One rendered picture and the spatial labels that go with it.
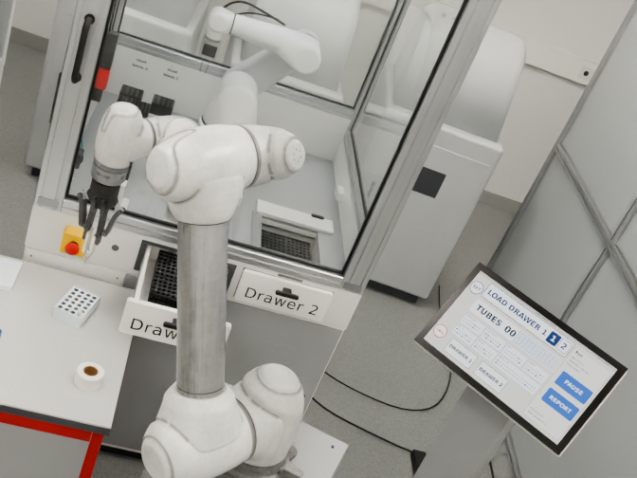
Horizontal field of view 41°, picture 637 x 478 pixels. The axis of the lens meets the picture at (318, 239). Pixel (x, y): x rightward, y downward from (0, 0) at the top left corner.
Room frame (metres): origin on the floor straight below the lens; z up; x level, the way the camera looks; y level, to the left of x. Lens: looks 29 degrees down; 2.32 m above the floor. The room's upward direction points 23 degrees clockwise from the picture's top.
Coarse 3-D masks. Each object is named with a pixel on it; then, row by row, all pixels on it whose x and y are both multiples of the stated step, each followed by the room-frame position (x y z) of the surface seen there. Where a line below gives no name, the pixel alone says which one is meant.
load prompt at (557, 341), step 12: (492, 288) 2.22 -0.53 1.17; (492, 300) 2.20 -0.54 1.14; (504, 300) 2.19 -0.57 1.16; (504, 312) 2.17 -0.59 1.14; (516, 312) 2.17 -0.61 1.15; (528, 312) 2.16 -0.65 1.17; (528, 324) 2.14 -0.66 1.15; (540, 324) 2.14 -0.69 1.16; (540, 336) 2.11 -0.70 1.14; (552, 336) 2.11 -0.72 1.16; (564, 336) 2.11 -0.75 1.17; (552, 348) 2.08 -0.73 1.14; (564, 348) 2.08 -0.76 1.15
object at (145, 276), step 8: (152, 248) 2.14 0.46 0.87; (160, 248) 2.15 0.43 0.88; (144, 256) 2.08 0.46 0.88; (152, 256) 2.15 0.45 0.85; (144, 264) 2.03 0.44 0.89; (152, 264) 2.12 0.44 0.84; (144, 272) 1.99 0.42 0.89; (152, 272) 2.08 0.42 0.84; (144, 280) 2.03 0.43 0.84; (136, 288) 1.90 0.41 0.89; (144, 288) 1.99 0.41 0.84; (136, 296) 1.87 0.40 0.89; (144, 296) 1.96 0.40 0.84
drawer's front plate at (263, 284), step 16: (256, 272) 2.17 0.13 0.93; (240, 288) 2.15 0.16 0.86; (256, 288) 2.16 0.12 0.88; (272, 288) 2.17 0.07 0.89; (304, 288) 2.20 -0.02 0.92; (256, 304) 2.17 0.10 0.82; (272, 304) 2.18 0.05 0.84; (304, 304) 2.20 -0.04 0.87; (320, 304) 2.21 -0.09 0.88; (320, 320) 2.22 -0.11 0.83
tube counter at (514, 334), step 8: (504, 328) 2.13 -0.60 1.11; (512, 328) 2.13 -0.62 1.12; (504, 336) 2.11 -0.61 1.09; (512, 336) 2.11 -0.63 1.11; (520, 336) 2.11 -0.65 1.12; (528, 336) 2.11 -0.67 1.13; (520, 344) 2.09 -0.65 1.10; (528, 344) 2.09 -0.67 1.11; (536, 344) 2.09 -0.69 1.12; (528, 352) 2.08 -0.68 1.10; (536, 352) 2.08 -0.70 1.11; (544, 352) 2.08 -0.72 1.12; (544, 360) 2.06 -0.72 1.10; (552, 360) 2.06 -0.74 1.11; (560, 360) 2.06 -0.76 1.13; (552, 368) 2.04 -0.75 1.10
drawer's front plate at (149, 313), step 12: (132, 300) 1.80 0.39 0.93; (132, 312) 1.80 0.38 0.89; (144, 312) 1.81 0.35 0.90; (156, 312) 1.81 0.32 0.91; (168, 312) 1.82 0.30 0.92; (120, 324) 1.79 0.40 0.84; (144, 324) 1.81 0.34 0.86; (156, 324) 1.82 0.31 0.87; (228, 324) 1.87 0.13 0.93; (144, 336) 1.81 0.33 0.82; (156, 336) 1.82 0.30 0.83
